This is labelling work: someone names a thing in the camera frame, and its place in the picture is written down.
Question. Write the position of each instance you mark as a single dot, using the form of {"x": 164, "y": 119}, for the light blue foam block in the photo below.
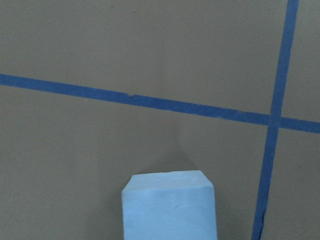
{"x": 176, "y": 205}

